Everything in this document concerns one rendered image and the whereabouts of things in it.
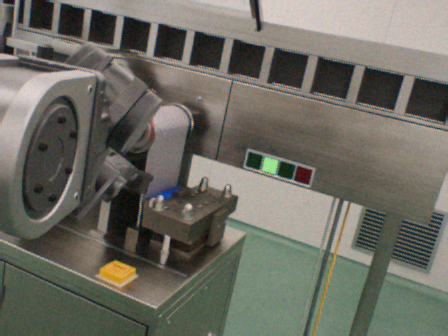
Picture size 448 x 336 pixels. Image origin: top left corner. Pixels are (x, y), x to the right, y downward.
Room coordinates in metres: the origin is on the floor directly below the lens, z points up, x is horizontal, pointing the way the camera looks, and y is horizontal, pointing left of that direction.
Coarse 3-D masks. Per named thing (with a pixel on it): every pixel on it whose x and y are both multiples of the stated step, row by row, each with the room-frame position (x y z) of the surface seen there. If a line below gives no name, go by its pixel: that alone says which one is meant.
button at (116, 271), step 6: (108, 264) 1.17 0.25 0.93; (114, 264) 1.18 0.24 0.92; (120, 264) 1.18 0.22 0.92; (126, 264) 1.19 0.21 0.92; (102, 270) 1.13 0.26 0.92; (108, 270) 1.14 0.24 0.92; (114, 270) 1.14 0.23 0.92; (120, 270) 1.15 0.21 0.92; (126, 270) 1.16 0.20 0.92; (132, 270) 1.16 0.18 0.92; (102, 276) 1.13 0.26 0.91; (108, 276) 1.13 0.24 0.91; (114, 276) 1.12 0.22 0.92; (120, 276) 1.12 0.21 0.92; (126, 276) 1.14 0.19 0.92; (132, 276) 1.17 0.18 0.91; (120, 282) 1.12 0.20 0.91
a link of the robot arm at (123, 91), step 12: (108, 60) 0.51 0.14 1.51; (108, 72) 0.51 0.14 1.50; (120, 72) 0.52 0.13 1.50; (108, 84) 0.50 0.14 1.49; (120, 84) 0.51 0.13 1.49; (132, 84) 0.51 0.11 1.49; (144, 84) 0.51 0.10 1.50; (108, 96) 0.50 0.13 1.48; (120, 96) 0.50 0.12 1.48; (132, 96) 0.50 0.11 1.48; (120, 108) 0.49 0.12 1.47; (120, 120) 0.49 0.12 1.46
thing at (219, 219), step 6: (222, 210) 1.52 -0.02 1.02; (228, 210) 1.54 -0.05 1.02; (216, 216) 1.46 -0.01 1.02; (222, 216) 1.50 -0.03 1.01; (216, 222) 1.46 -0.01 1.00; (222, 222) 1.51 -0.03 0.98; (210, 228) 1.46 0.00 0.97; (216, 228) 1.46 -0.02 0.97; (222, 228) 1.52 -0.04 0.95; (210, 234) 1.46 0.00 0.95; (216, 234) 1.48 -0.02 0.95; (222, 234) 1.53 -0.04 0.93; (210, 240) 1.46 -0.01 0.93; (216, 240) 1.49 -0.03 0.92
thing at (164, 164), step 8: (184, 144) 1.63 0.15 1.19; (152, 152) 1.43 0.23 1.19; (160, 152) 1.48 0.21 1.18; (168, 152) 1.53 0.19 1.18; (176, 152) 1.58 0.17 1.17; (152, 160) 1.44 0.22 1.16; (160, 160) 1.49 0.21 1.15; (168, 160) 1.54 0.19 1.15; (176, 160) 1.60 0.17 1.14; (152, 168) 1.45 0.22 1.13; (160, 168) 1.50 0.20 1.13; (168, 168) 1.55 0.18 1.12; (176, 168) 1.61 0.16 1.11; (160, 176) 1.50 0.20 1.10; (168, 176) 1.56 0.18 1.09; (176, 176) 1.62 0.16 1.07; (152, 184) 1.46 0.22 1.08; (160, 184) 1.51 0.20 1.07; (168, 184) 1.57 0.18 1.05; (176, 184) 1.63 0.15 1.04; (152, 192) 1.47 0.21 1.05; (160, 192) 1.52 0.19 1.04; (144, 200) 1.43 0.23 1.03
